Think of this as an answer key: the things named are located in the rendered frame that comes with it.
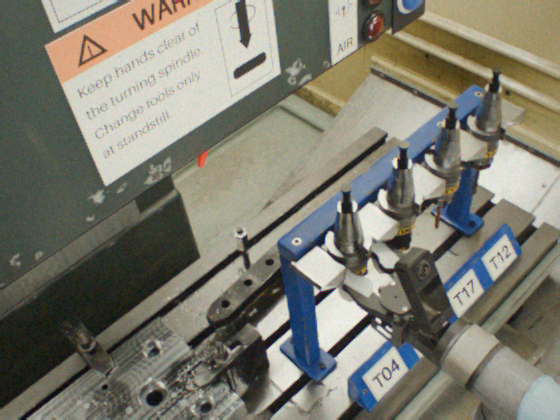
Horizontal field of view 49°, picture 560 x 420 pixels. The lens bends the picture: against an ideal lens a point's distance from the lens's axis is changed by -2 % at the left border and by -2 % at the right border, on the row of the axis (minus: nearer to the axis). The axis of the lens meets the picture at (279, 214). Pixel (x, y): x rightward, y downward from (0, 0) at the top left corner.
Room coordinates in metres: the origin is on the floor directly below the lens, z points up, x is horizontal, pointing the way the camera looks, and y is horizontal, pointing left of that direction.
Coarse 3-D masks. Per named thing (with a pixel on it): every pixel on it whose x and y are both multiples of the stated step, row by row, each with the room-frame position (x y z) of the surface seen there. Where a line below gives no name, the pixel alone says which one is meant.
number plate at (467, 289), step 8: (472, 272) 0.64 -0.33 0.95; (464, 280) 0.62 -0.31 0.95; (472, 280) 0.63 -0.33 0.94; (456, 288) 0.61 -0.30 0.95; (464, 288) 0.61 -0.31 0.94; (472, 288) 0.61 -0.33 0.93; (480, 288) 0.62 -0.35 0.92; (456, 296) 0.60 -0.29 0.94; (464, 296) 0.60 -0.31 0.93; (472, 296) 0.60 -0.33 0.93; (456, 304) 0.59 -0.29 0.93; (464, 304) 0.59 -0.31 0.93; (456, 312) 0.57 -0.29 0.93
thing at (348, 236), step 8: (336, 216) 0.54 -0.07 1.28; (344, 216) 0.53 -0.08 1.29; (352, 216) 0.52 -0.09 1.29; (336, 224) 0.53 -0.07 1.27; (344, 224) 0.52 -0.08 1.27; (352, 224) 0.52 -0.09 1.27; (360, 224) 0.53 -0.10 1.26; (336, 232) 0.53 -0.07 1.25; (344, 232) 0.52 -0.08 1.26; (352, 232) 0.52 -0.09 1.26; (360, 232) 0.53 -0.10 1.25; (336, 240) 0.53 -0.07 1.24; (344, 240) 0.52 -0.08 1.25; (352, 240) 0.52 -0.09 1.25; (360, 240) 0.52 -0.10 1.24; (344, 248) 0.52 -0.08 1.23; (352, 248) 0.51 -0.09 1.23
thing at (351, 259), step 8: (368, 232) 0.54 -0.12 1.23; (328, 240) 0.54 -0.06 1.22; (368, 240) 0.53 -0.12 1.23; (328, 248) 0.53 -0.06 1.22; (336, 248) 0.52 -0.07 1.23; (360, 248) 0.52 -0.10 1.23; (368, 248) 0.52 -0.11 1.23; (336, 256) 0.51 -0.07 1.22; (344, 256) 0.51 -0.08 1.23; (352, 256) 0.51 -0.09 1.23; (360, 256) 0.52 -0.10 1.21; (368, 256) 0.52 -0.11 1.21; (352, 264) 0.51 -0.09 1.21
